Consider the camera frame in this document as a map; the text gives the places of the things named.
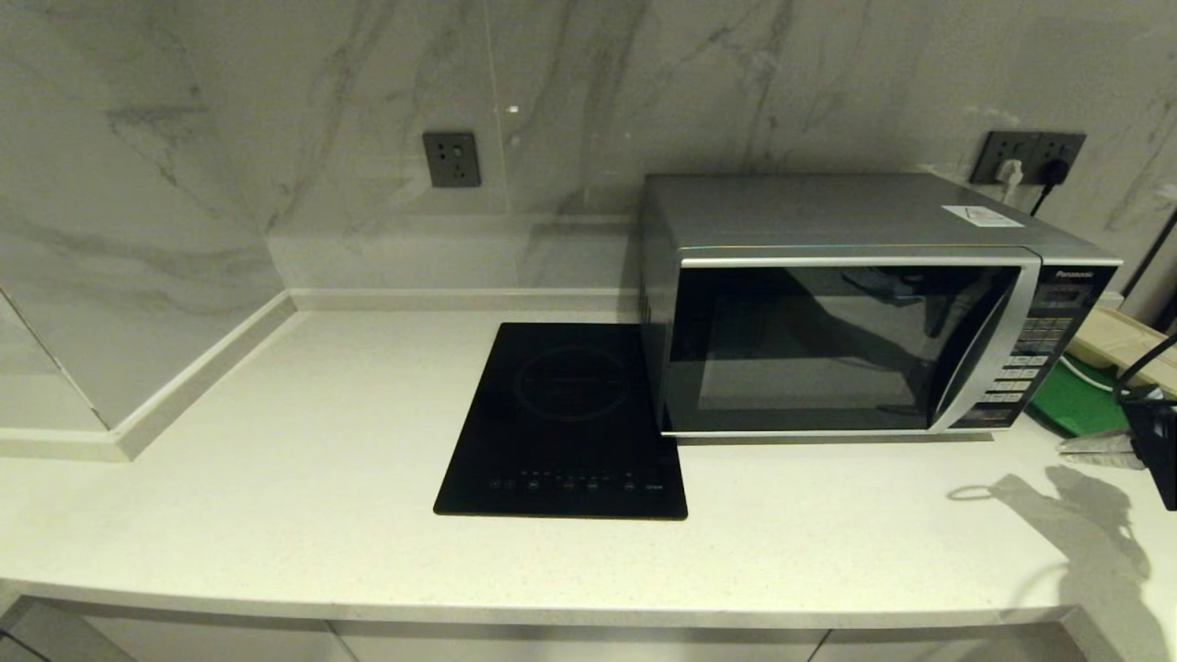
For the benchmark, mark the silver microwave oven body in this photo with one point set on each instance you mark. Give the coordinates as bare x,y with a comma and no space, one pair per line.
809,211

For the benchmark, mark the black glass microwave door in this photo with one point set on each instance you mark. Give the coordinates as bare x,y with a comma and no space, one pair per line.
828,349

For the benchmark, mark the green plastic tray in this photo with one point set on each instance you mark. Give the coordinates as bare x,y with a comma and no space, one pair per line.
1076,405

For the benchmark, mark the white sticker label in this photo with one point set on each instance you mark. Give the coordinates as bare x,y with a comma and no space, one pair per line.
982,217

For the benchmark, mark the grey double wall socket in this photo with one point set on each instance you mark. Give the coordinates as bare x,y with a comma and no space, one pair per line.
1025,145

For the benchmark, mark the black induction cooktop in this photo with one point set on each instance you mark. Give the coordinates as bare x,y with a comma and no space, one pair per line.
561,423

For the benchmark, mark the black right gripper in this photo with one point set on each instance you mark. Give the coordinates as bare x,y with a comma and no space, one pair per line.
1157,446

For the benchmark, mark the beige power strip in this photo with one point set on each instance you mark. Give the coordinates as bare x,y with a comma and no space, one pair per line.
1117,340

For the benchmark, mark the white plug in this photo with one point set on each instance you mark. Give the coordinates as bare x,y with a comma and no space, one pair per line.
1010,175

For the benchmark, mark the grey single wall socket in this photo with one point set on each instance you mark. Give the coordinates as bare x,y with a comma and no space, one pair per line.
452,160

